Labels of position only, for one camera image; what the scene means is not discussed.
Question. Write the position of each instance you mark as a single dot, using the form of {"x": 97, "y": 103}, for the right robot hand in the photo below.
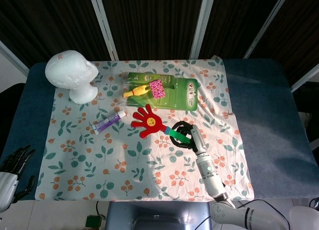
{"x": 199, "y": 140}

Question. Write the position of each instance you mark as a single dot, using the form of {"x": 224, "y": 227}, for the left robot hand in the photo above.
{"x": 10, "y": 162}

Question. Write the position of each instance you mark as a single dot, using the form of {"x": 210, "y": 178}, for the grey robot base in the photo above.
{"x": 159, "y": 215}

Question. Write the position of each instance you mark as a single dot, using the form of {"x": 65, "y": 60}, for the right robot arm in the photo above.
{"x": 211, "y": 180}

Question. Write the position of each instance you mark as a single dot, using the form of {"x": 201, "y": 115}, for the green blister card package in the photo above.
{"x": 184, "y": 95}

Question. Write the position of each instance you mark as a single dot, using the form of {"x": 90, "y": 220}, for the pink patterned square pad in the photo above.
{"x": 157, "y": 89}

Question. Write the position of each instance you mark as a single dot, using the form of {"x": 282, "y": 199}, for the blue table cover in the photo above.
{"x": 264, "y": 115}

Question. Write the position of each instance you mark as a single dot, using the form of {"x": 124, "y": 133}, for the yellow rubber chicken toy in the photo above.
{"x": 137, "y": 91}

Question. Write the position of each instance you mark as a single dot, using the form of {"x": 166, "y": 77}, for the floral fruit print tablecloth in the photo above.
{"x": 99, "y": 165}

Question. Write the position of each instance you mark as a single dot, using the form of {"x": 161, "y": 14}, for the purple tube white cap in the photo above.
{"x": 109, "y": 121}

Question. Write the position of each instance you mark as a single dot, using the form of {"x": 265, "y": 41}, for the small green box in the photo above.
{"x": 93, "y": 220}

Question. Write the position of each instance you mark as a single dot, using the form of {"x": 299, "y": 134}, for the white foam mannequin head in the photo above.
{"x": 72, "y": 72}

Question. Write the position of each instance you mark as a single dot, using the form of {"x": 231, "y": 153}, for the white frame post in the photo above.
{"x": 103, "y": 25}
{"x": 305, "y": 77}
{"x": 266, "y": 25}
{"x": 202, "y": 25}
{"x": 12, "y": 58}

